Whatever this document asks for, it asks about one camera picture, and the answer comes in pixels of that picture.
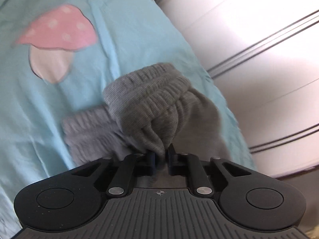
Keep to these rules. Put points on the white wardrobe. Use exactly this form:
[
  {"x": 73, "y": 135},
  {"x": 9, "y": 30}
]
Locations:
[{"x": 254, "y": 54}]

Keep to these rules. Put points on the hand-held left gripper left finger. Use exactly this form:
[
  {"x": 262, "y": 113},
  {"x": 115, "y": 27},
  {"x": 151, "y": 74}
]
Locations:
[{"x": 150, "y": 163}]

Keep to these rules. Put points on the light blue printed bedsheet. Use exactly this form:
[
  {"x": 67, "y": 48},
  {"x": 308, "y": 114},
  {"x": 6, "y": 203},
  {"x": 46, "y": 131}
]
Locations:
[{"x": 74, "y": 84}]

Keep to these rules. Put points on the grey pants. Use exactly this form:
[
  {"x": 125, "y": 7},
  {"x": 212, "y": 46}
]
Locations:
[{"x": 152, "y": 109}]

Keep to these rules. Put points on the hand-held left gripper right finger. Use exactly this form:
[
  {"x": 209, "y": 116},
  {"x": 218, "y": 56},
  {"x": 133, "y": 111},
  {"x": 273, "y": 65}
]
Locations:
[{"x": 172, "y": 160}]

